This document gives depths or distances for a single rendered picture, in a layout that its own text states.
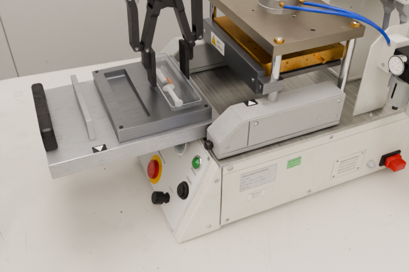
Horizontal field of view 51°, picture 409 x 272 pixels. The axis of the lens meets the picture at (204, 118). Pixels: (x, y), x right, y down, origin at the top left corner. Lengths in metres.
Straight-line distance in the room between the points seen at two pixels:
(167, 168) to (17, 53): 1.55
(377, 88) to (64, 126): 0.57
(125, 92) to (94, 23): 1.46
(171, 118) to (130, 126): 0.07
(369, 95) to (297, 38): 0.22
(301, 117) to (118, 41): 1.66
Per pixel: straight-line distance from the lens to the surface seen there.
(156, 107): 0.73
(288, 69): 0.76
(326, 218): 0.90
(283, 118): 0.73
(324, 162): 0.87
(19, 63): 2.33
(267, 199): 0.85
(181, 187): 0.79
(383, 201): 0.97
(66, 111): 0.80
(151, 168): 0.90
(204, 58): 0.94
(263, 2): 0.79
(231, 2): 0.82
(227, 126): 0.70
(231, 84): 0.91
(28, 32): 2.25
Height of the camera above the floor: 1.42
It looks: 37 degrees down
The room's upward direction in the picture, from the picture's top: straight up
